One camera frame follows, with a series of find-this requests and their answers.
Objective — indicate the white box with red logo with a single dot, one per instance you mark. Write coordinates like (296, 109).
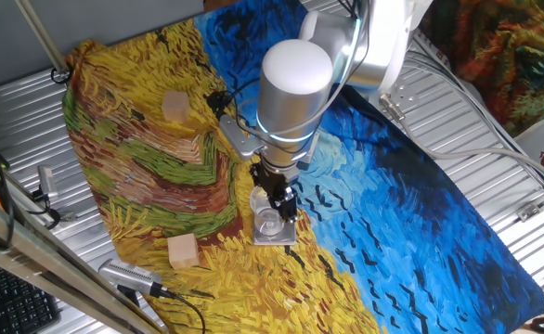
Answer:
(541, 139)

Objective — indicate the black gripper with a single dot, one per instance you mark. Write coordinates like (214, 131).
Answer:
(269, 178)

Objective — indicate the aluminium frame beam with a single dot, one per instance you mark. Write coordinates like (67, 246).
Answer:
(44, 264)

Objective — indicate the colourful painted cloth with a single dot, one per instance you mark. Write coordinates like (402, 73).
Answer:
(509, 55)

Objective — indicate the silver metal bracket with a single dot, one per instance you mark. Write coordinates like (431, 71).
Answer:
(532, 211)

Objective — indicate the black foam microphone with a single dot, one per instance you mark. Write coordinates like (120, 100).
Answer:
(216, 99)

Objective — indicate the painted blue and yellow tablecloth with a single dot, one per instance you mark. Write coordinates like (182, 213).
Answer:
(392, 209)

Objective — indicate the clear glass cup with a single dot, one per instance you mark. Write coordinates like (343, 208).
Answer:
(263, 220)

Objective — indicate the ribbed silver camera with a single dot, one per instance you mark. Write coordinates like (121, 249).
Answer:
(128, 274)

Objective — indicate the small silver clamped camera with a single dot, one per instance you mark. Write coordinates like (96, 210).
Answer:
(47, 181)

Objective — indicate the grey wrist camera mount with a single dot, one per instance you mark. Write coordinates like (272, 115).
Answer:
(239, 141)

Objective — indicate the wooden cube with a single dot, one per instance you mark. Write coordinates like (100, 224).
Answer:
(175, 106)
(184, 253)

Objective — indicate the grey metal pole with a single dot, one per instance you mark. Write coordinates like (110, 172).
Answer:
(40, 34)

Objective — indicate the black keyboard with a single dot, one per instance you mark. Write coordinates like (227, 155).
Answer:
(16, 301)

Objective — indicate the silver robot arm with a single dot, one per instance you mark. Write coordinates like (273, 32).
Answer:
(290, 83)

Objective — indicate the silver digital scale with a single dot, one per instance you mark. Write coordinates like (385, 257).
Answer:
(276, 240)

